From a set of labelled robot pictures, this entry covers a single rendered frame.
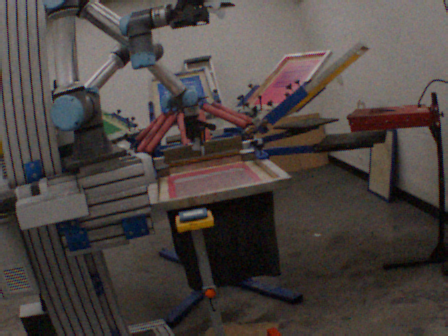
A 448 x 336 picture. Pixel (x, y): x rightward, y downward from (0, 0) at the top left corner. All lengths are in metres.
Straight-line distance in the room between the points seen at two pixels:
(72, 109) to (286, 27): 5.68
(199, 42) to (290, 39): 1.31
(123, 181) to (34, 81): 0.54
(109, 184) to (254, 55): 5.31
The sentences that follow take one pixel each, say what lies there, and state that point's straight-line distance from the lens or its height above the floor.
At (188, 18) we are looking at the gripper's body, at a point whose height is 1.63.
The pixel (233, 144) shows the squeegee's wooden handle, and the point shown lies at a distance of 2.55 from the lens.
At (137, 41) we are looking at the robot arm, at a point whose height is 1.59.
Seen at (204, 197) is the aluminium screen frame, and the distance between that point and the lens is 1.92.
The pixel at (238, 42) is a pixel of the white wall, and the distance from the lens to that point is 6.71.
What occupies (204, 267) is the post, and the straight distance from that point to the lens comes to 1.80.
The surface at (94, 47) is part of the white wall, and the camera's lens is 6.72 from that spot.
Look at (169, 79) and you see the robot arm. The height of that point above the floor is 1.46.
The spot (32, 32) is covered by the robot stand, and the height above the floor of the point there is 1.78.
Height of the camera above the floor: 1.43
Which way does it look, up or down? 11 degrees down
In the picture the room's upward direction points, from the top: 10 degrees counter-clockwise
